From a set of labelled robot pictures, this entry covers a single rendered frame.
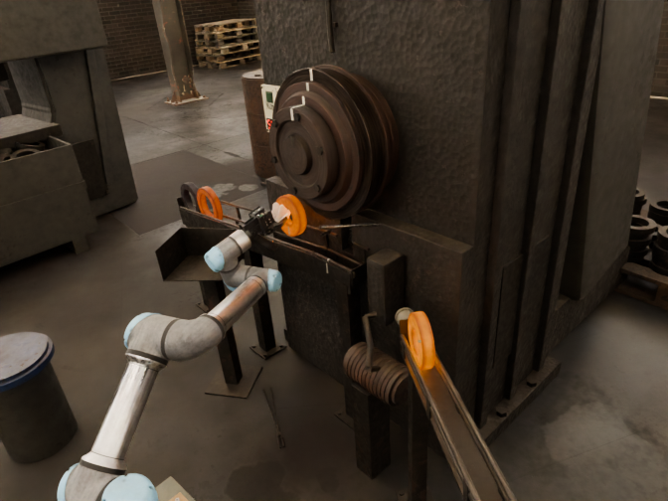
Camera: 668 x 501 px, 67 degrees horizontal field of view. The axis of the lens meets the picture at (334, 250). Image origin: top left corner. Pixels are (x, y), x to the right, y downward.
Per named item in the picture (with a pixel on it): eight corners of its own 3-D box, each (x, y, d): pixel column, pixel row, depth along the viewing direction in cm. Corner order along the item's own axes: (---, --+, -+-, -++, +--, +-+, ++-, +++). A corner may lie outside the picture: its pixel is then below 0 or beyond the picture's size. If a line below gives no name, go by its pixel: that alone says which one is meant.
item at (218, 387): (213, 362, 242) (180, 227, 207) (264, 367, 236) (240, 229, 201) (193, 393, 224) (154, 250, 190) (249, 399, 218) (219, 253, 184)
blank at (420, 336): (424, 367, 142) (413, 368, 142) (416, 311, 145) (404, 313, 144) (439, 370, 127) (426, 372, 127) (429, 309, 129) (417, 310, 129)
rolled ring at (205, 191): (221, 223, 235) (228, 221, 237) (207, 185, 232) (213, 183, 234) (206, 226, 250) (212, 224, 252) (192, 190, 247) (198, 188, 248)
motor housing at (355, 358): (372, 443, 193) (367, 332, 167) (417, 479, 178) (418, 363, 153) (347, 464, 186) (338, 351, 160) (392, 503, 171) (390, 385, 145)
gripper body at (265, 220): (272, 209, 174) (246, 229, 169) (280, 229, 179) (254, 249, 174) (259, 204, 179) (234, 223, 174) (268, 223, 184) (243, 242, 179)
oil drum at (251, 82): (290, 154, 518) (280, 63, 475) (329, 166, 478) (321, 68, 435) (242, 171, 484) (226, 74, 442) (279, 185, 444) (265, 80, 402)
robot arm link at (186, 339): (195, 341, 130) (282, 260, 171) (160, 333, 134) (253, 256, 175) (202, 377, 135) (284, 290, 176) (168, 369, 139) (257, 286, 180)
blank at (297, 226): (278, 191, 189) (270, 193, 187) (303, 196, 177) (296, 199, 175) (284, 230, 194) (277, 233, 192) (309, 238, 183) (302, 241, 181)
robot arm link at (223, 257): (208, 268, 173) (199, 250, 167) (233, 250, 178) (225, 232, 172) (221, 278, 169) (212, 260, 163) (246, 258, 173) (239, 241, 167)
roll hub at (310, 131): (285, 183, 171) (275, 98, 157) (342, 204, 152) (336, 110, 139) (272, 188, 168) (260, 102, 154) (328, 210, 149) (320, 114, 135)
